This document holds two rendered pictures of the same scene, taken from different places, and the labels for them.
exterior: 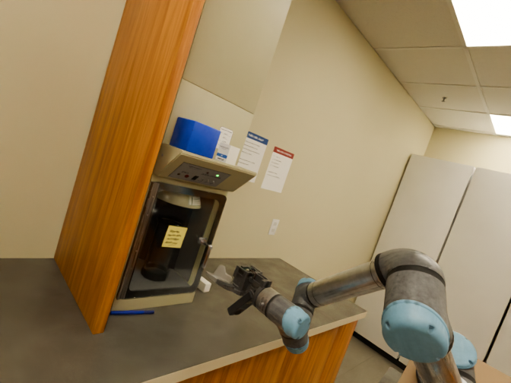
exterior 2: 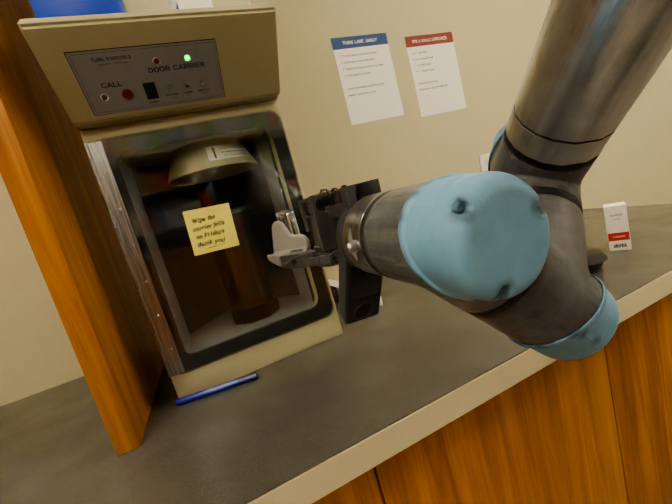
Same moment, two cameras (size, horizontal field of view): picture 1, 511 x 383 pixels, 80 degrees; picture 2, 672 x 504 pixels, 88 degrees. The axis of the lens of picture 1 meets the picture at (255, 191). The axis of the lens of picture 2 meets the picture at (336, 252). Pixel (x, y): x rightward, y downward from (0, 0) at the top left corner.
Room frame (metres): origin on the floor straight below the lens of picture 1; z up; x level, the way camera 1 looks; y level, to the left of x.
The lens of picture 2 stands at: (0.58, -0.24, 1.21)
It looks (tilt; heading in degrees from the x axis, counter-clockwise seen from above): 9 degrees down; 27
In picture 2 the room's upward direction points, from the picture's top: 15 degrees counter-clockwise
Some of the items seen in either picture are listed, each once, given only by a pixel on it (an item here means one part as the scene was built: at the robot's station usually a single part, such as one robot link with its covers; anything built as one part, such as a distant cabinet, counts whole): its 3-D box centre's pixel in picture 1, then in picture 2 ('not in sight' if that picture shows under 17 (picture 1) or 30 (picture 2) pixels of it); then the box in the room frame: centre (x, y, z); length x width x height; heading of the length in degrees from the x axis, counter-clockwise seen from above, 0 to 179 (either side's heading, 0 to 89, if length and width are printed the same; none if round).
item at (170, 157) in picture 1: (209, 173); (175, 67); (1.01, 0.16, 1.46); 0.32 x 0.11 x 0.10; 137
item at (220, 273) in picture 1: (219, 273); (282, 243); (0.95, 0.03, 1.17); 0.09 x 0.03 x 0.06; 82
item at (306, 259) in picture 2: (230, 285); (311, 255); (0.94, -0.02, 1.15); 0.09 x 0.05 x 0.02; 82
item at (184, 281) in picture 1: (177, 243); (227, 238); (1.04, 0.20, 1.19); 0.30 x 0.01 x 0.40; 137
